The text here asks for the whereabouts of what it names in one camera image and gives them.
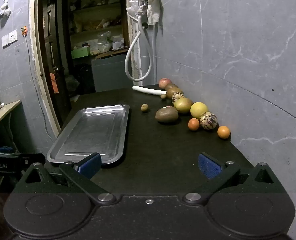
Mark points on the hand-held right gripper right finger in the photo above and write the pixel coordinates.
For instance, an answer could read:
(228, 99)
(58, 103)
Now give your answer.
(209, 166)

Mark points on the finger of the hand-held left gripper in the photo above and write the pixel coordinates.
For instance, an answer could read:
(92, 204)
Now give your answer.
(0, 149)

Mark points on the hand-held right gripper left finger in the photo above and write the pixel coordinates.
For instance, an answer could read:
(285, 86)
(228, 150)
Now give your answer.
(90, 165)

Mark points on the metal tray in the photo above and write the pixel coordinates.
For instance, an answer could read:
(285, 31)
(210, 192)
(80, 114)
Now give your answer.
(93, 130)

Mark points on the orange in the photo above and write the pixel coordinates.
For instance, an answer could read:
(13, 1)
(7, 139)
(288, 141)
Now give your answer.
(193, 124)
(223, 132)

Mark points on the striped melon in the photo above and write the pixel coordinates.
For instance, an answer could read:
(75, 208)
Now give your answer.
(177, 97)
(208, 121)

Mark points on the yellow round fruit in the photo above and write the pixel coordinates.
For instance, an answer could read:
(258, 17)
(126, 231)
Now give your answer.
(198, 110)

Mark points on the yellow-green round fruit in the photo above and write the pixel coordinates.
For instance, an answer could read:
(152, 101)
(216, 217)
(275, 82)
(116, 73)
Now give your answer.
(184, 105)

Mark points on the large kiwi with sticker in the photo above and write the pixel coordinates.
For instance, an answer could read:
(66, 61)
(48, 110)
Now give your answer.
(166, 115)

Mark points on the beige counter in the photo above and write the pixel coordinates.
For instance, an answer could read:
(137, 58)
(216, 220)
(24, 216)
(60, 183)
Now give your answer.
(5, 111)

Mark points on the small kiwi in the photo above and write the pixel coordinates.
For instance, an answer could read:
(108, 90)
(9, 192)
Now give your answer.
(144, 107)
(163, 96)

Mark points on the brown oval fruit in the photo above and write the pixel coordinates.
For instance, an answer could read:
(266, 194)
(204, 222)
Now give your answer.
(174, 92)

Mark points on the black bag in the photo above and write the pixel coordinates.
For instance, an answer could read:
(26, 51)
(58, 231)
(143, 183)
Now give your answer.
(84, 78)

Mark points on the brown kiwi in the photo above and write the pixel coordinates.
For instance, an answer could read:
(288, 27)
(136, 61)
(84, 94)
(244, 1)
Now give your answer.
(172, 86)

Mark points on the white tube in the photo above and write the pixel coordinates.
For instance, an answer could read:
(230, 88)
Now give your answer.
(145, 90)

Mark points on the red apple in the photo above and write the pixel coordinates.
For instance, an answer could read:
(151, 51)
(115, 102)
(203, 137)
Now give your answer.
(164, 82)

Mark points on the grey cabinet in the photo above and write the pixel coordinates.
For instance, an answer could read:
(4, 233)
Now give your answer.
(110, 72)

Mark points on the green box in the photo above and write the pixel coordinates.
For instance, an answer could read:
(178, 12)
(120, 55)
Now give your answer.
(80, 53)

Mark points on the dark wooden door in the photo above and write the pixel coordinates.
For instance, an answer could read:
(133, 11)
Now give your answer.
(50, 42)

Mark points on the storage shelf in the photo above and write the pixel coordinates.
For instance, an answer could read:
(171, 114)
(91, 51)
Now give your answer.
(95, 17)

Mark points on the clear plastic bag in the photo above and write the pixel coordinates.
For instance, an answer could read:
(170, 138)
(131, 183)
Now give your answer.
(131, 3)

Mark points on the white rag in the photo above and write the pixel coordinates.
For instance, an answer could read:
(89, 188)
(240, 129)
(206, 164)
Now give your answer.
(154, 7)

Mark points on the cream door frame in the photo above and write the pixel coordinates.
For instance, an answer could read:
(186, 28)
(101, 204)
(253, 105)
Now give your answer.
(35, 55)

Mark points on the white wall switch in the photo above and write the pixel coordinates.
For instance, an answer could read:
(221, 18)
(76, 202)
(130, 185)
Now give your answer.
(9, 38)

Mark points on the white wall object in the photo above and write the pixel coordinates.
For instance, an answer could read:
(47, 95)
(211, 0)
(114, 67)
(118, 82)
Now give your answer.
(4, 8)

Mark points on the wall faucet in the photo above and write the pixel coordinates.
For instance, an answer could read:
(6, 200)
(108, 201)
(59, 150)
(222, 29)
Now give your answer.
(141, 6)

